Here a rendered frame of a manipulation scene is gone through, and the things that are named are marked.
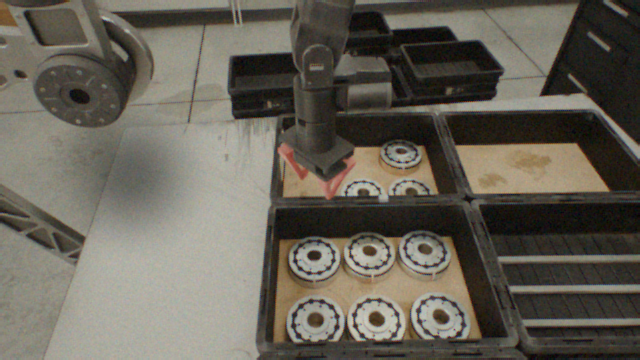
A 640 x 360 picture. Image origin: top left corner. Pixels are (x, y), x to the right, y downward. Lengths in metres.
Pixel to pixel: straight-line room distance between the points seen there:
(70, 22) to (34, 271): 1.53
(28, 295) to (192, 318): 1.24
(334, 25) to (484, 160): 0.74
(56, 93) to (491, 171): 0.94
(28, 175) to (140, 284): 1.71
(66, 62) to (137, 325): 0.54
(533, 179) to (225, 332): 0.80
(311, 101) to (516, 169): 0.72
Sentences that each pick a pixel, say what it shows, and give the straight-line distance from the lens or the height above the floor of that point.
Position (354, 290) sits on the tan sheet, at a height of 0.83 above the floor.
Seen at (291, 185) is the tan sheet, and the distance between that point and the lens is 1.02.
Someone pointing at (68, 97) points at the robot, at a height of 1.13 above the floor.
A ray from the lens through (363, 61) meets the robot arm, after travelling 0.57.
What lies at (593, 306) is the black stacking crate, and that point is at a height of 0.83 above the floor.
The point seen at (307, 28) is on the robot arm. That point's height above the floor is 1.34.
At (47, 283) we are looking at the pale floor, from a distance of 2.16.
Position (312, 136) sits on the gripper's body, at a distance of 0.59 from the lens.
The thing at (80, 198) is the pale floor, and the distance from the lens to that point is 2.44.
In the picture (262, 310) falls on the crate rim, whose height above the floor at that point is 0.93.
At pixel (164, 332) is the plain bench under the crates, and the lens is 1.00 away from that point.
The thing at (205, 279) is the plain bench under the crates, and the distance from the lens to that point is 1.04.
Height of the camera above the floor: 1.55
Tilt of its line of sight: 45 degrees down
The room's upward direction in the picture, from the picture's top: straight up
